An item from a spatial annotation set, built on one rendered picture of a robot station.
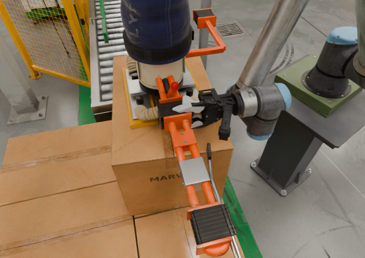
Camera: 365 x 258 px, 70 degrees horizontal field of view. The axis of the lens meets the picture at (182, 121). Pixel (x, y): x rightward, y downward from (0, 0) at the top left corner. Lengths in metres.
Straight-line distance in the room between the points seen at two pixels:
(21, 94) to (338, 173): 2.50
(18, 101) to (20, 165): 1.09
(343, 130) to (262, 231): 0.80
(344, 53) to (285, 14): 0.47
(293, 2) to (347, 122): 0.72
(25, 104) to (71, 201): 1.40
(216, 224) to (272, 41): 0.58
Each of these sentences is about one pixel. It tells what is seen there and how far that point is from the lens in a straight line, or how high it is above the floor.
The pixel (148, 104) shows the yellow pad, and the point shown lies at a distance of 0.97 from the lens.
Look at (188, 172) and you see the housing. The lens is 0.65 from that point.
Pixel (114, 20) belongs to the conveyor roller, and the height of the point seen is 0.54.
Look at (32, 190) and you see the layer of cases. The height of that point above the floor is 0.54.
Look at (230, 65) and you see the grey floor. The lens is 2.84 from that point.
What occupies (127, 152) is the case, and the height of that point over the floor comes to 0.94.
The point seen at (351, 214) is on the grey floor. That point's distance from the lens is 2.08.
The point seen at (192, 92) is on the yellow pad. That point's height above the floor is 0.99.
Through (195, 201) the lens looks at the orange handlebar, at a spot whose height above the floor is 1.08.
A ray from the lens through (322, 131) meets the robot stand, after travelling 1.32.
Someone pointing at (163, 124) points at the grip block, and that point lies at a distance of 0.77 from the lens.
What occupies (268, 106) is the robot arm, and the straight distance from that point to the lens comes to 0.84.
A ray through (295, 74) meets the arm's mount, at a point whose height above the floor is 0.81.
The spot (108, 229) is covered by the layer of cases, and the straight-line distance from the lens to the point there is 1.21.
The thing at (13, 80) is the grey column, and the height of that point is 0.36.
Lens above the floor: 1.64
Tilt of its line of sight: 48 degrees down
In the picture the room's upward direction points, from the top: straight up
